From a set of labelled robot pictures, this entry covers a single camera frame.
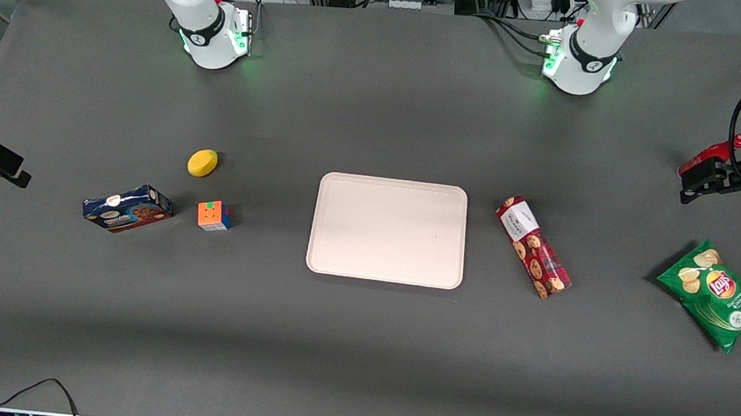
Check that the beige plastic tray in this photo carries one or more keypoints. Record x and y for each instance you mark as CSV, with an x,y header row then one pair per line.
x,y
387,230

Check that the blue cookie box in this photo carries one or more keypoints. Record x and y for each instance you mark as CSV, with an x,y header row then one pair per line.
x,y
128,208

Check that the dark grey table mat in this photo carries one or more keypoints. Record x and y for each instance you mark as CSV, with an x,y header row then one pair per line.
x,y
356,356

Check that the red bottle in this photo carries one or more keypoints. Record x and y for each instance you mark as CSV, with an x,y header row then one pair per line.
x,y
701,158

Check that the red cookie box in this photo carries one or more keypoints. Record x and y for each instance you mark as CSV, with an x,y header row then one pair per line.
x,y
533,247

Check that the colourful puzzle cube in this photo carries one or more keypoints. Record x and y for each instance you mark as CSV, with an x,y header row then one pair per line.
x,y
213,215

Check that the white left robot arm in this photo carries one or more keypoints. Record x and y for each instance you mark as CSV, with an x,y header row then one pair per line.
x,y
583,52

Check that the green chips bag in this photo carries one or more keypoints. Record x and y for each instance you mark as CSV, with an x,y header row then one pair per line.
x,y
715,295

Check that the yellow lemon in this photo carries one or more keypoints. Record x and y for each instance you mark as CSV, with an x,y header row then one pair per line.
x,y
202,162

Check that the white power strip with plugs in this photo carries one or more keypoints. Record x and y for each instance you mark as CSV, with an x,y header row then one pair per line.
x,y
548,4

